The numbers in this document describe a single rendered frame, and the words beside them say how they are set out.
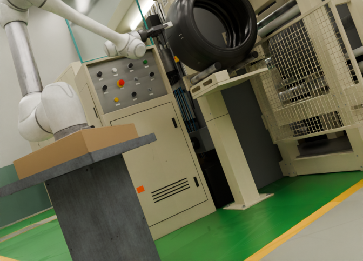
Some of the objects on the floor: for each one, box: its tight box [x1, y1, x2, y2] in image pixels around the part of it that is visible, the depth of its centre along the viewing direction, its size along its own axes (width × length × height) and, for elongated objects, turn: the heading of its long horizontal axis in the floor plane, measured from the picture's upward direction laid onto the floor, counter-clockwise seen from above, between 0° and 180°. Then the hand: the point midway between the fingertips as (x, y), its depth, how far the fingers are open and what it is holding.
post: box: [156, 0, 260, 205], centre depth 280 cm, size 13×13×250 cm
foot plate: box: [223, 193, 274, 210], centre depth 277 cm, size 27×27×2 cm
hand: (167, 25), depth 238 cm, fingers closed
